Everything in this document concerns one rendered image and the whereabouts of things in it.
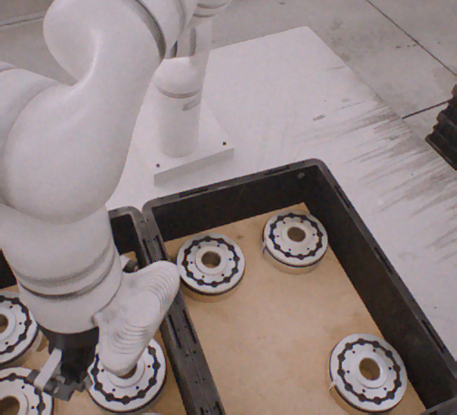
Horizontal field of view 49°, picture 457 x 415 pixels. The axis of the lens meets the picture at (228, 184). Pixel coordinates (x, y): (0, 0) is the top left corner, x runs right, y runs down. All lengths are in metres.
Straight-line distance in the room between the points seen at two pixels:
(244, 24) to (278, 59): 1.40
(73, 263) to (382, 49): 2.55
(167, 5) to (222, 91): 0.94
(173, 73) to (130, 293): 0.57
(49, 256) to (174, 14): 0.16
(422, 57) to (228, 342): 2.29
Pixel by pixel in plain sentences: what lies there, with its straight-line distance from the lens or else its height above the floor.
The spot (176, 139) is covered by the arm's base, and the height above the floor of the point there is 0.80.
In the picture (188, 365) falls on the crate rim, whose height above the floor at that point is 0.93.
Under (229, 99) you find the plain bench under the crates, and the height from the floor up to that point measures 0.70.
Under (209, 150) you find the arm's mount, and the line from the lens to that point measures 1.05.
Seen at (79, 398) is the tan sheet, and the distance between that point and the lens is 0.72.
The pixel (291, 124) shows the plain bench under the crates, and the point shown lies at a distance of 1.19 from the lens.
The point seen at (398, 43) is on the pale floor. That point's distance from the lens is 2.87.
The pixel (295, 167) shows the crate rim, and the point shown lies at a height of 0.93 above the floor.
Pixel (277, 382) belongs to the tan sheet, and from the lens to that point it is 0.72.
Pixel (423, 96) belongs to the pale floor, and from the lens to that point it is 2.58.
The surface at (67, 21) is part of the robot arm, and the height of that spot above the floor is 1.35.
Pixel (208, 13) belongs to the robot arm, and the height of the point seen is 1.16.
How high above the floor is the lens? 1.51
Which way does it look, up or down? 51 degrees down
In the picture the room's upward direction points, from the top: 7 degrees clockwise
